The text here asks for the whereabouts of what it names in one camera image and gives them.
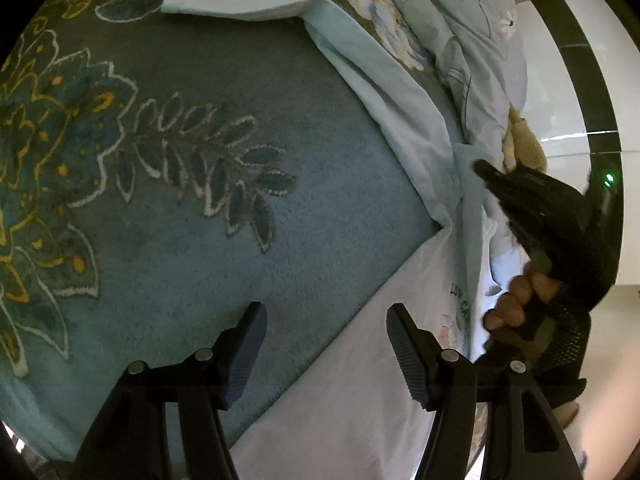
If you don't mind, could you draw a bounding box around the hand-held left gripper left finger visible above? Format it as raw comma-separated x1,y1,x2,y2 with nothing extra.
72,301,268,480

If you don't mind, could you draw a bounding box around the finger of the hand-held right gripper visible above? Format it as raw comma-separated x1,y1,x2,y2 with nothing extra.
472,159,528,243

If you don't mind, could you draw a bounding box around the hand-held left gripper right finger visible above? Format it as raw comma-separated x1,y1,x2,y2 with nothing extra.
386,302,587,480

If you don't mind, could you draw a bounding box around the white printed shirt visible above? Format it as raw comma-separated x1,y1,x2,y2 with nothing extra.
232,220,533,480

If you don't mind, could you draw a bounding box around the light blue cloth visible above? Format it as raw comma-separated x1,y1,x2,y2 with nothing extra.
161,0,501,341

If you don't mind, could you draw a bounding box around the person's right hand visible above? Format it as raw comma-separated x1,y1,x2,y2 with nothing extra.
482,272,592,428

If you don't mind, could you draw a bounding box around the brown plush toy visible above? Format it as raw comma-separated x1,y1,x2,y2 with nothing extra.
515,119,549,173

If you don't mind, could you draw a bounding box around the grey daisy print quilt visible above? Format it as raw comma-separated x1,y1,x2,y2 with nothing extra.
372,0,531,163

